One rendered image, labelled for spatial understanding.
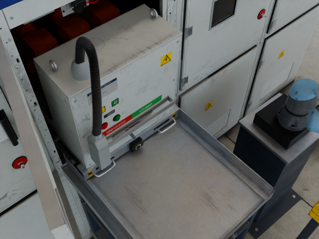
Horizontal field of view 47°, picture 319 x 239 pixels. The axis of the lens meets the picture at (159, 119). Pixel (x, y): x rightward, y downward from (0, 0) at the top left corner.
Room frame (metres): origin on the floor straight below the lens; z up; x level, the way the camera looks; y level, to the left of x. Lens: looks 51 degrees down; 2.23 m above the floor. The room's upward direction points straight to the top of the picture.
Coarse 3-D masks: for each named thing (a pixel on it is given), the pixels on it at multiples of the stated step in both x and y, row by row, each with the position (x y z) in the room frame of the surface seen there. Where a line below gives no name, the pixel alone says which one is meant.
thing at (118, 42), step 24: (120, 24) 1.13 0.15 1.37; (144, 24) 1.14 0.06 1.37; (168, 24) 1.14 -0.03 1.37; (72, 48) 1.00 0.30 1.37; (96, 48) 1.00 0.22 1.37; (120, 48) 1.00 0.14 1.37; (144, 48) 1.01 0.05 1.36; (48, 72) 0.88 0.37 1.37; (48, 96) 0.92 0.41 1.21; (72, 96) 0.78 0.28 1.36; (48, 120) 1.01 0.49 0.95; (72, 120) 0.79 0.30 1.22; (72, 144) 0.85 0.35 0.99
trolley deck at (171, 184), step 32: (128, 160) 0.88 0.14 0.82; (160, 160) 0.88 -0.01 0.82; (192, 160) 0.88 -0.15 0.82; (128, 192) 0.73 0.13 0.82; (160, 192) 0.73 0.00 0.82; (192, 192) 0.73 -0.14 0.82; (224, 192) 0.73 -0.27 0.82; (160, 224) 0.58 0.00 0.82; (192, 224) 0.58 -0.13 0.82; (224, 224) 0.58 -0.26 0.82
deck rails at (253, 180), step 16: (192, 128) 1.06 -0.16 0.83; (208, 144) 0.97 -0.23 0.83; (224, 160) 0.88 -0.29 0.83; (240, 160) 0.84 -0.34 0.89; (80, 176) 0.77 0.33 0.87; (240, 176) 0.80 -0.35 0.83; (256, 176) 0.77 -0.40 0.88; (96, 192) 0.72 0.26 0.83; (256, 192) 0.72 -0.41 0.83; (112, 208) 0.65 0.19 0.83; (128, 224) 0.58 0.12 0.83
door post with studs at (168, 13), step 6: (162, 0) 1.23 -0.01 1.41; (168, 0) 1.24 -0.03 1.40; (174, 0) 1.26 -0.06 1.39; (162, 6) 1.23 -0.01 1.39; (168, 6) 1.24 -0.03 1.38; (174, 6) 1.26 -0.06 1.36; (162, 12) 1.23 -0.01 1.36; (168, 12) 1.24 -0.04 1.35; (174, 12) 1.26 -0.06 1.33; (168, 18) 1.24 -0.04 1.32; (174, 18) 1.26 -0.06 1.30; (174, 24) 1.26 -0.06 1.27
